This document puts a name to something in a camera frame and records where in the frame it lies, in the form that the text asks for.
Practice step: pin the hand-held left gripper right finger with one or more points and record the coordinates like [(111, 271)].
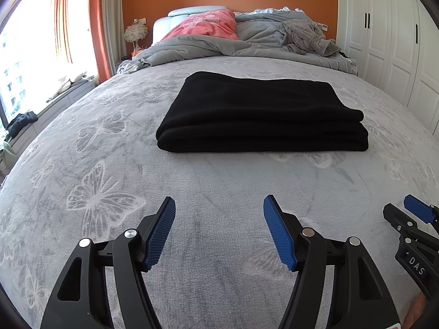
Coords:
[(279, 233)]

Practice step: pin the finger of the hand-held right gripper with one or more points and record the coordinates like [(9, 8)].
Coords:
[(418, 209), (398, 217)]

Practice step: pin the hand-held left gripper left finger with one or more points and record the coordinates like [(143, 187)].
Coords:
[(159, 236)]

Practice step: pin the black pants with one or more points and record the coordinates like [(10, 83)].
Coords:
[(260, 109)]

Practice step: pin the grey butterfly blanket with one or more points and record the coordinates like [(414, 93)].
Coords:
[(212, 178)]

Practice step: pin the white window seat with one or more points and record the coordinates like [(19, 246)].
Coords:
[(51, 109)]

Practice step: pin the white wardrobe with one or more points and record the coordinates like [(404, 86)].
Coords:
[(387, 41)]

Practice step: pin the pale plush toy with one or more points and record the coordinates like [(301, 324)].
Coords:
[(70, 84)]

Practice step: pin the dark cloth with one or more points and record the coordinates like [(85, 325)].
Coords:
[(22, 121)]

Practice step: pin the grey duvet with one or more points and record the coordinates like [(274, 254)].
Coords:
[(205, 48)]

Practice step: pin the crumpled grey garment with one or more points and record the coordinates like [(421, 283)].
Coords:
[(305, 37)]

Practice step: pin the white feather lamp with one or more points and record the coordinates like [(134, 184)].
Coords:
[(135, 34)]

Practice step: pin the orange curtain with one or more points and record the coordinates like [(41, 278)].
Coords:
[(99, 27)]

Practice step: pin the pink pillow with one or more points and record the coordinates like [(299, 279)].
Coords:
[(209, 24)]

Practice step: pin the light blue headboard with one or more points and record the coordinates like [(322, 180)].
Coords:
[(192, 11)]

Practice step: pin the white wall switch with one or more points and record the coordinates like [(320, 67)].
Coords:
[(140, 20)]

